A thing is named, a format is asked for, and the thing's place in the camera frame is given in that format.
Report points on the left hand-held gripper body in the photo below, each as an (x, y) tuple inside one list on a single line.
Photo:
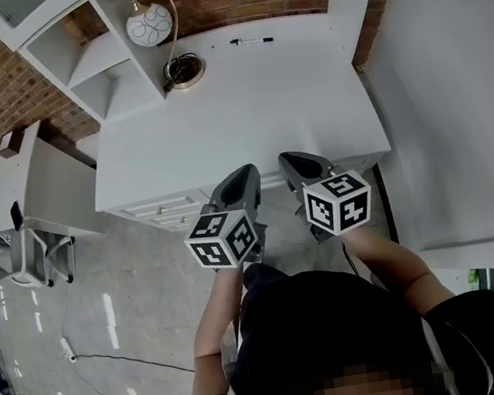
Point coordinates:
[(217, 246)]

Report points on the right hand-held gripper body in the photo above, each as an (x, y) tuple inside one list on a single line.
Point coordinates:
[(339, 206)]

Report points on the person's left forearm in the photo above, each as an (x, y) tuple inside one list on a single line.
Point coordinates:
[(219, 310)]

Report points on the person's right forearm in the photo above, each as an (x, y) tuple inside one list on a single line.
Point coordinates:
[(383, 259)]

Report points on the white desk with drawers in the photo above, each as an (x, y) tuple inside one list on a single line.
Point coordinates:
[(240, 115)]

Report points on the white desk hutch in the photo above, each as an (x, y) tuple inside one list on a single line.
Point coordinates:
[(117, 50)]

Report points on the person's black shirt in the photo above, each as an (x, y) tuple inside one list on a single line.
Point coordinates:
[(328, 317)]

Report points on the white marker pen black ends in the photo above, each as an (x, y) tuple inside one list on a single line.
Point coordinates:
[(268, 39)]

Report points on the white power strip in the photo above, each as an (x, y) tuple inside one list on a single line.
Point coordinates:
[(67, 349)]

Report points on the white chair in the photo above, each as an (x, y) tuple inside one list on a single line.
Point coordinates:
[(33, 263)]

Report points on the person's face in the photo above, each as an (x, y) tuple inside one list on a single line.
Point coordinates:
[(370, 393)]

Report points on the thin black-capped marker pen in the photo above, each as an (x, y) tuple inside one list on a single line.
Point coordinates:
[(235, 42)]

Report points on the black phone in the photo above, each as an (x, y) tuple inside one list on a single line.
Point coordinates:
[(16, 216)]

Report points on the brown box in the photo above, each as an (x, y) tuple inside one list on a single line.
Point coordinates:
[(11, 143)]

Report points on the brass lamp with white shade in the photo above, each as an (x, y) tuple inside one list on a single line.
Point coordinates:
[(149, 25)]

